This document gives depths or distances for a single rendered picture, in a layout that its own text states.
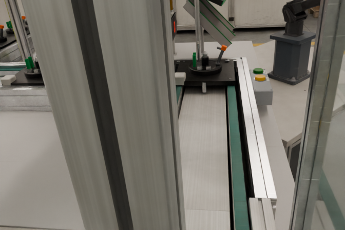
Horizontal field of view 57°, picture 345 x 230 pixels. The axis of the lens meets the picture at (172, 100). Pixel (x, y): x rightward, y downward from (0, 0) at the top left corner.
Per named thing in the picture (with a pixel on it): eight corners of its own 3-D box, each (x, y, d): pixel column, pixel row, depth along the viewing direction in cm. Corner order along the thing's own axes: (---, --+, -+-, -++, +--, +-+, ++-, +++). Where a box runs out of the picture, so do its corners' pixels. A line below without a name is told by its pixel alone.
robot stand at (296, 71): (312, 76, 146) (318, 33, 137) (293, 85, 138) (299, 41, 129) (285, 68, 156) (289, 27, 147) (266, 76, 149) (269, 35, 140)
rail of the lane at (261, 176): (245, 77, 150) (246, 55, 145) (273, 231, 72) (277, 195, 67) (233, 77, 151) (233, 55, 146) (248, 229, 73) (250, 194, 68)
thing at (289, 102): (400, 72, 150) (401, 65, 149) (286, 149, 104) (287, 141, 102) (275, 43, 201) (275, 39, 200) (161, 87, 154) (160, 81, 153)
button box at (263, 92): (265, 81, 134) (266, 68, 131) (272, 105, 116) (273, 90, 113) (248, 82, 135) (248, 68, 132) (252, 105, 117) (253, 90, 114)
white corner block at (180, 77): (186, 81, 128) (185, 72, 127) (185, 85, 124) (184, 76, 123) (174, 81, 129) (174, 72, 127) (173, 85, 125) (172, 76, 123)
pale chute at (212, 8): (228, 33, 173) (234, 27, 170) (224, 40, 162) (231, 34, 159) (191, -4, 170) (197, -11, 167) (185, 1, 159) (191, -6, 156)
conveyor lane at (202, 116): (232, 81, 147) (232, 61, 142) (245, 229, 73) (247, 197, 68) (171, 81, 151) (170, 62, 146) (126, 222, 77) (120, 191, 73)
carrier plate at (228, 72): (233, 63, 143) (233, 58, 142) (235, 85, 122) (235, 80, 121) (180, 64, 146) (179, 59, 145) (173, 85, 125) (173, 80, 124)
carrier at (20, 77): (77, 66, 154) (71, 41, 148) (54, 87, 133) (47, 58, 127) (31, 66, 157) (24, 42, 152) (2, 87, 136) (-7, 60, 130)
